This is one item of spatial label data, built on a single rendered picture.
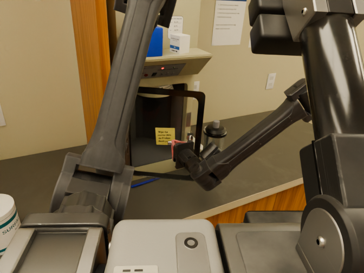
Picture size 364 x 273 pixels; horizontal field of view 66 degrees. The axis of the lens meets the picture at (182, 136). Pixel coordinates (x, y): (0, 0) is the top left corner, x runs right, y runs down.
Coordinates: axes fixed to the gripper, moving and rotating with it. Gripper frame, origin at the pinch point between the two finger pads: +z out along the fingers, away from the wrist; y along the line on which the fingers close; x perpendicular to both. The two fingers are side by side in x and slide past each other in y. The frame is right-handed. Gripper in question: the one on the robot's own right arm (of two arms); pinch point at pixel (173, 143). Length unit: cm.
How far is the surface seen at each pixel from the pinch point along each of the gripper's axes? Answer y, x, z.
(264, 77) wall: -1, -99, 60
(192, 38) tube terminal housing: 34.7, -14.3, 16.4
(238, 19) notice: 36, -69, 60
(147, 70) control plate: 26.2, 7.1, 8.7
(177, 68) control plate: 25.8, -4.7, 9.2
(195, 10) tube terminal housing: 44.6, -14.8, 16.4
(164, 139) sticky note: -1.3, 1.1, 6.3
